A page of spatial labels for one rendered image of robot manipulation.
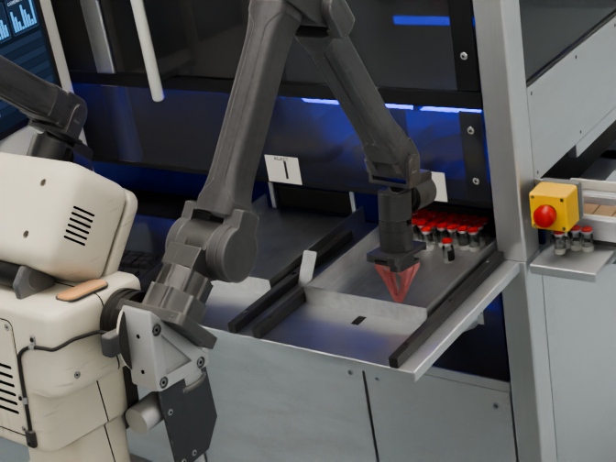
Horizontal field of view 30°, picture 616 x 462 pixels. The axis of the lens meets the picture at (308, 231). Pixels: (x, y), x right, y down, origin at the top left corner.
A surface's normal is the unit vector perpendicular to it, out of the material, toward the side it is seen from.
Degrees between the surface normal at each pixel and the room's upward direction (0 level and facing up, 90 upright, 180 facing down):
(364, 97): 94
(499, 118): 90
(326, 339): 0
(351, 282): 0
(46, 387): 82
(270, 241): 0
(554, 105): 90
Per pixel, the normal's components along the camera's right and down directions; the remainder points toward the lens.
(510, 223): -0.56, 0.43
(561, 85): 0.81, 0.12
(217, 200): -0.52, -0.21
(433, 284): -0.16, -0.90
